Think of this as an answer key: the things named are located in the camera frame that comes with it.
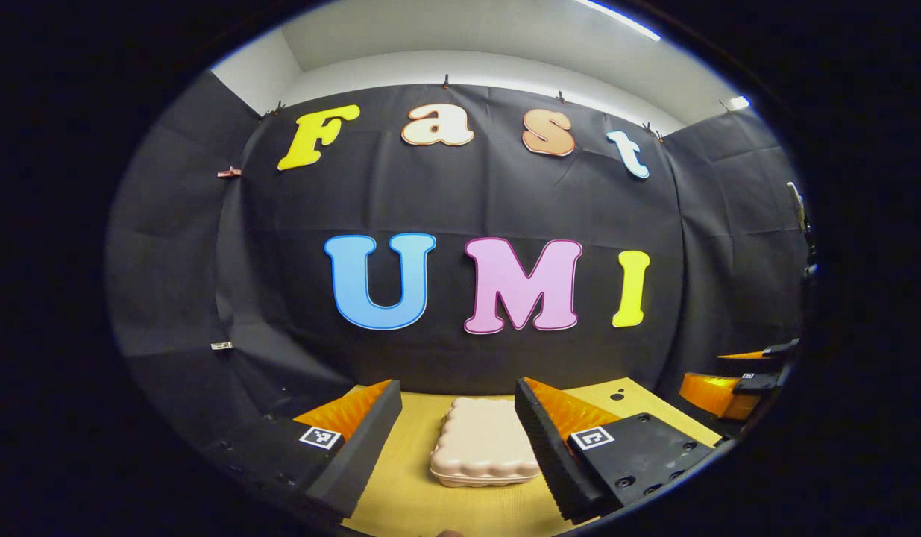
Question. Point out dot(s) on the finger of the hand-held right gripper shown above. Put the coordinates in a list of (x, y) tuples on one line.
[(714, 395), (781, 348)]

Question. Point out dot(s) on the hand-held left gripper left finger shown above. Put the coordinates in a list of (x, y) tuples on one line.
[(363, 447)]

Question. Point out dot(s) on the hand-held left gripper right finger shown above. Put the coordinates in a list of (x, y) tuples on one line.
[(546, 455)]

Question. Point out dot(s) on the pink suitcase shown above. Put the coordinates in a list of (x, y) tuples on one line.
[(479, 444)]

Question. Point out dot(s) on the black table grommet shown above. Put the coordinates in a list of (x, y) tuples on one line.
[(617, 393)]

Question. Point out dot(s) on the black backdrop cloth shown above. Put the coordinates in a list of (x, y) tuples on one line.
[(467, 194)]

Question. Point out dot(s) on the red clip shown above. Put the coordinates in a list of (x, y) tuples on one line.
[(229, 172)]

